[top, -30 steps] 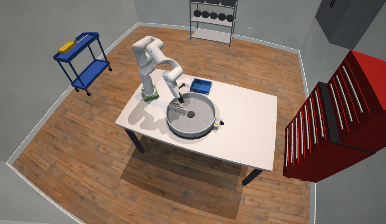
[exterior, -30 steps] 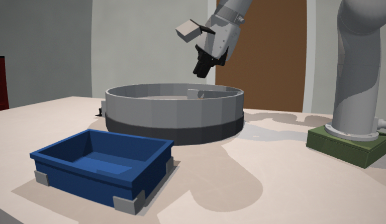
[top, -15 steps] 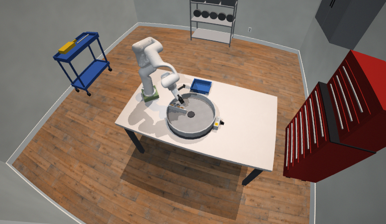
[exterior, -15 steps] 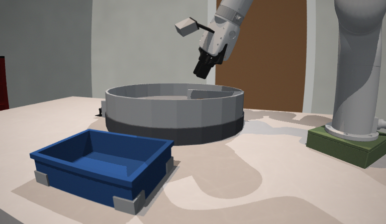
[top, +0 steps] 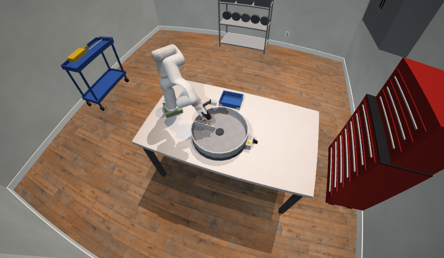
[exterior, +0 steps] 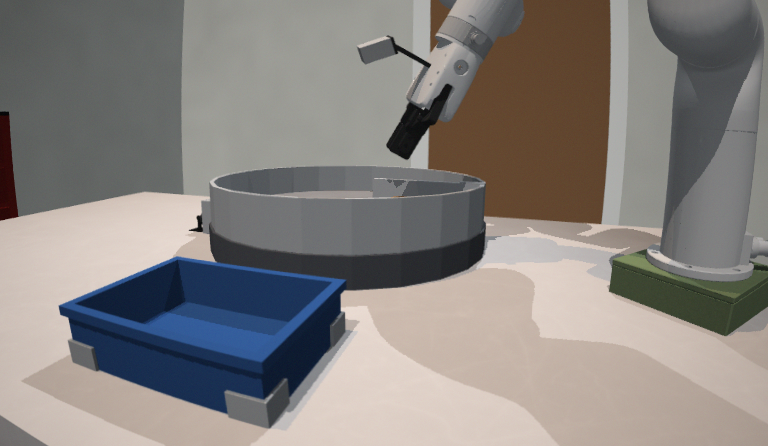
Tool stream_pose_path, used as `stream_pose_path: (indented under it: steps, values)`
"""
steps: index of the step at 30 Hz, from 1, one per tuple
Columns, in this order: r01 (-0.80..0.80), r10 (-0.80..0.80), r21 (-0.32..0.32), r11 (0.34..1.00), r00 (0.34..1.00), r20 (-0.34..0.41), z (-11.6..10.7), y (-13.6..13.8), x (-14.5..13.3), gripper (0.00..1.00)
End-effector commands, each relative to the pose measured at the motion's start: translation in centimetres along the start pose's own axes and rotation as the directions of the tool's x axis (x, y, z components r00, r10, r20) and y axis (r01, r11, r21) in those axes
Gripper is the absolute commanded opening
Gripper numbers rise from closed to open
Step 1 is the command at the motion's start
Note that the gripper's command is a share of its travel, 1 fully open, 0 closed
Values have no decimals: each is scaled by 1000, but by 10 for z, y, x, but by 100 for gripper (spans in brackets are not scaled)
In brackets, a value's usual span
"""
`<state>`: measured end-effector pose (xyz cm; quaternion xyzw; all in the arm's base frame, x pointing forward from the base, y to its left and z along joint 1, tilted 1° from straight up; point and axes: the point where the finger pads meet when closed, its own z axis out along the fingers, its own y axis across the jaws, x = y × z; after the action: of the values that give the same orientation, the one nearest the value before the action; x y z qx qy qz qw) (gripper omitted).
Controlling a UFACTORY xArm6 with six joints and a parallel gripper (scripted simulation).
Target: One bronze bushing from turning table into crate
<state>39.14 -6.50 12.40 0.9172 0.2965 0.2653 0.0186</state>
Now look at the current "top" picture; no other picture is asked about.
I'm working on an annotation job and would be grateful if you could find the blue crate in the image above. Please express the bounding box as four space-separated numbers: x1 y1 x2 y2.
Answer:
219 90 244 110

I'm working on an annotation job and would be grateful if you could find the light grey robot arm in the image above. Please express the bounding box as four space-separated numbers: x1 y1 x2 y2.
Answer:
151 45 201 112

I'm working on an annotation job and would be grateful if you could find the grey round turntable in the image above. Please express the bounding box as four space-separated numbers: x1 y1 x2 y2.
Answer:
191 106 258 161

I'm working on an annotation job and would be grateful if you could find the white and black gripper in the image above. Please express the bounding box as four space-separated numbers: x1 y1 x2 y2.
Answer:
193 101 211 120

